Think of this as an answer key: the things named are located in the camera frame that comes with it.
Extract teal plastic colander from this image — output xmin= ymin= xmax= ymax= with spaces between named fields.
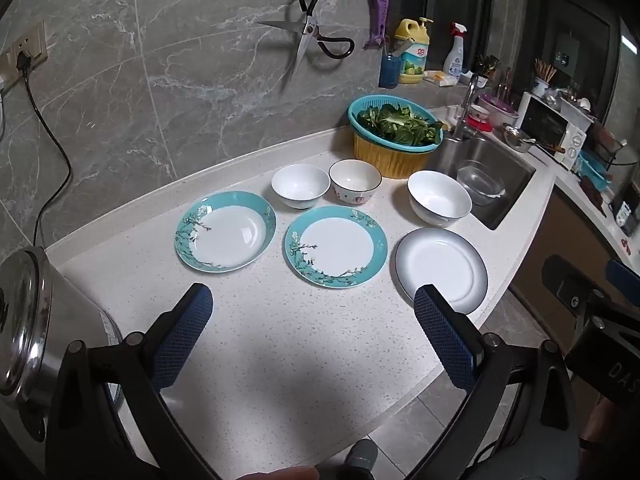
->
xmin=347 ymin=95 xmax=445 ymax=153

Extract white microwave oven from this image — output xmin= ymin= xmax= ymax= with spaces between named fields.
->
xmin=515 ymin=91 xmax=588 ymax=171

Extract purple-rimmed basin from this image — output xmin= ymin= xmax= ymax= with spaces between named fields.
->
xmin=477 ymin=92 xmax=521 ymax=128

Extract wall socket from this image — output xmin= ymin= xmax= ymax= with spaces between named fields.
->
xmin=0 ymin=20 xmax=48 ymax=86

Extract person's right forearm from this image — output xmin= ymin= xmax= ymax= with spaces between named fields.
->
xmin=582 ymin=400 xmax=618 ymax=443

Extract black-handled kitchen scissors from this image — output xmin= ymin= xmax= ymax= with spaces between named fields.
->
xmin=256 ymin=0 xmax=356 ymax=83

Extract large white bowl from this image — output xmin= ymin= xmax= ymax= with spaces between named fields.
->
xmin=407 ymin=170 xmax=473 ymax=227

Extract teal floral plate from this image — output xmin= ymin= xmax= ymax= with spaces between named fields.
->
xmin=284 ymin=205 xmax=389 ymax=290
xmin=174 ymin=190 xmax=277 ymax=274

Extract red and white bowl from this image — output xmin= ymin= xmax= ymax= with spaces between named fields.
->
xmin=467 ymin=105 xmax=493 ymax=131

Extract small white bowl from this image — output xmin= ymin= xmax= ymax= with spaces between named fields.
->
xmin=271 ymin=164 xmax=331 ymax=210

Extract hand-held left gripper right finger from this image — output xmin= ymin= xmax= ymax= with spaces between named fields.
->
xmin=407 ymin=284 xmax=581 ymax=480

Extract purple peeler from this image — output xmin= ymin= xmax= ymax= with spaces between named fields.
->
xmin=364 ymin=0 xmax=391 ymax=51

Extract white dark-rimmed plate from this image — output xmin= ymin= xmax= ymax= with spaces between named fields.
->
xmin=394 ymin=227 xmax=489 ymax=316

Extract brown-rimmed floral bowl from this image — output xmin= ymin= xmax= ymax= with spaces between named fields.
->
xmin=328 ymin=159 xmax=383 ymax=206

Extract teal plastic basket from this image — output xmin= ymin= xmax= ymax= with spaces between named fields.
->
xmin=575 ymin=152 xmax=613 ymax=191

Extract grey shoe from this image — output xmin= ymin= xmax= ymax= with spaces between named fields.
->
xmin=345 ymin=439 xmax=377 ymax=480

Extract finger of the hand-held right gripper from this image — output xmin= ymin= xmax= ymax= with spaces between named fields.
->
xmin=605 ymin=259 xmax=640 ymax=311
xmin=542 ymin=255 xmax=601 ymax=322

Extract leafy green vegetables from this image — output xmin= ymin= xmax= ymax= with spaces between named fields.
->
xmin=359 ymin=104 xmax=443 ymax=146

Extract black power cable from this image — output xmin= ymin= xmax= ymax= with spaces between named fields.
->
xmin=17 ymin=52 xmax=73 ymax=248

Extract metal faucet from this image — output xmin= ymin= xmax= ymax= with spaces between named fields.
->
xmin=452 ymin=72 xmax=488 ymax=141

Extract stainless steel sink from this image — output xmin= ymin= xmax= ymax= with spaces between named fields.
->
xmin=425 ymin=132 xmax=537 ymax=231

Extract stainless steel rice cooker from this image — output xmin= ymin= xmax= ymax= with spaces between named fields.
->
xmin=0 ymin=245 xmax=125 ymax=443

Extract yellow detergent bottle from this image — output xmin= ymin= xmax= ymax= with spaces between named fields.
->
xmin=393 ymin=17 xmax=433 ymax=85

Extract chopstick holder with chopsticks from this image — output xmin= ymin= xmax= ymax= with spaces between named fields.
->
xmin=530 ymin=59 xmax=558 ymax=98

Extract white spray bottle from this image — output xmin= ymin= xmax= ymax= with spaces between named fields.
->
xmin=442 ymin=22 xmax=468 ymax=80

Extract yellow plastic basin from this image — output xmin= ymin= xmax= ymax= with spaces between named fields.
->
xmin=353 ymin=130 xmax=432 ymax=180

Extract blue cup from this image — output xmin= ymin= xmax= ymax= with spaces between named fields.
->
xmin=378 ymin=54 xmax=403 ymax=88

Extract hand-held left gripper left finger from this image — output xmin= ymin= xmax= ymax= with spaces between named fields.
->
xmin=45 ymin=282 xmax=216 ymax=480

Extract clear glass bowl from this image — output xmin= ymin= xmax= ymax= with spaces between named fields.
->
xmin=456 ymin=160 xmax=506 ymax=206

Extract metal saucepan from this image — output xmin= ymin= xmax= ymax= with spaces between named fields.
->
xmin=502 ymin=124 xmax=566 ymax=156

